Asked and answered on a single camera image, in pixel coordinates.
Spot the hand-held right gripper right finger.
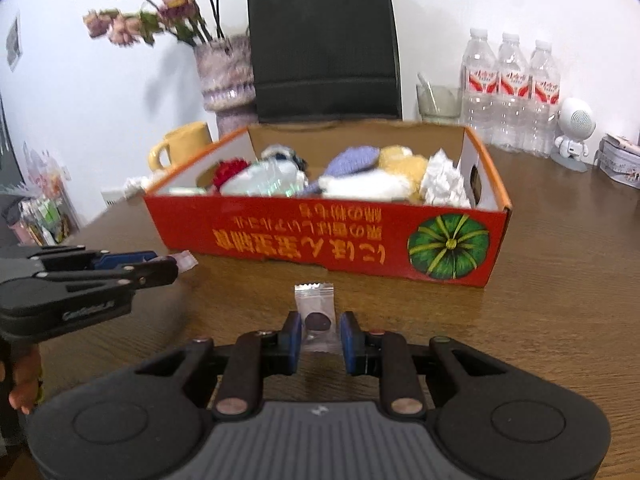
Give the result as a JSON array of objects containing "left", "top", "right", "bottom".
[{"left": 340, "top": 311, "right": 507, "bottom": 418}]

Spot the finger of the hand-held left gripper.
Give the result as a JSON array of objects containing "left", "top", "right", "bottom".
[
  {"left": 37, "top": 259, "right": 180, "bottom": 295},
  {"left": 30, "top": 245, "right": 159, "bottom": 270}
]

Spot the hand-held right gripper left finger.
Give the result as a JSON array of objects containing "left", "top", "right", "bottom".
[{"left": 134, "top": 311, "right": 303, "bottom": 422}]

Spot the dark candy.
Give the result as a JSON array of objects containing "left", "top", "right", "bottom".
[{"left": 294, "top": 282, "right": 335, "bottom": 356}]

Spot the clear candy wrapper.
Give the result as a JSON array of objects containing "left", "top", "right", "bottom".
[{"left": 160, "top": 251, "right": 198, "bottom": 273}]

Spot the orange cardboard box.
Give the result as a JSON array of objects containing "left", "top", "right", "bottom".
[{"left": 144, "top": 121, "right": 513, "bottom": 288}]

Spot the red artificial rose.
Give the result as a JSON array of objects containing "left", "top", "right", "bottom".
[{"left": 212, "top": 159, "right": 251, "bottom": 192}]

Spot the clear plastic bag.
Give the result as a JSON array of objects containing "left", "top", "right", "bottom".
[{"left": 222, "top": 157, "right": 311, "bottom": 197}]

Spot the white tissue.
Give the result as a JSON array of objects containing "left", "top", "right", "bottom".
[
  {"left": 420, "top": 149, "right": 473, "bottom": 208},
  {"left": 124, "top": 172, "right": 168, "bottom": 196}
]

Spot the person's left hand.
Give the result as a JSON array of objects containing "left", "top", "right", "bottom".
[{"left": 7, "top": 345, "right": 45, "bottom": 416}]

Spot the pile of colourful packets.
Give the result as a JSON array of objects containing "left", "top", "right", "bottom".
[{"left": 10, "top": 142, "right": 81, "bottom": 248}]

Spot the yellow mug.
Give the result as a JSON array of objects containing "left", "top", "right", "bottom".
[{"left": 148, "top": 121, "right": 216, "bottom": 171}]

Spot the blue white wrapped item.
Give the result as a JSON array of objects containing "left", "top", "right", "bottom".
[{"left": 260, "top": 144, "right": 308, "bottom": 171}]

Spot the purple knit cloth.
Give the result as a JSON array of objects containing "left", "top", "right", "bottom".
[{"left": 300, "top": 146, "right": 383, "bottom": 196}]

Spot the yellow white plush toy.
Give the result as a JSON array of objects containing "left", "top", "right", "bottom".
[{"left": 317, "top": 145, "right": 431, "bottom": 203}]

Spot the purple ceramic vase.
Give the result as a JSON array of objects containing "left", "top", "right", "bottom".
[{"left": 194, "top": 34, "right": 258, "bottom": 143}]

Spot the clear glass cup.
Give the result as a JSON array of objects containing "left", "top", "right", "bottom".
[{"left": 416, "top": 72, "right": 463, "bottom": 122}]

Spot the clear water bottle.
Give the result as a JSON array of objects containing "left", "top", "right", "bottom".
[
  {"left": 460, "top": 27, "right": 501, "bottom": 148},
  {"left": 525, "top": 40, "right": 561, "bottom": 158},
  {"left": 492, "top": 32, "right": 531, "bottom": 153}
]

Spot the black paper bag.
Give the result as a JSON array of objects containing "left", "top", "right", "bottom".
[{"left": 246, "top": 0, "right": 403, "bottom": 123}]

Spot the white robot speaker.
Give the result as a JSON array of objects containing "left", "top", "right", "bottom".
[{"left": 550, "top": 97, "right": 596, "bottom": 173}]

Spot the white printed box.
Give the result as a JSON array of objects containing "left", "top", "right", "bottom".
[{"left": 595, "top": 132, "right": 640, "bottom": 188}]

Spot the wall photo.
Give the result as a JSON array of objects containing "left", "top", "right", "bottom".
[{"left": 6, "top": 10, "right": 23, "bottom": 72}]

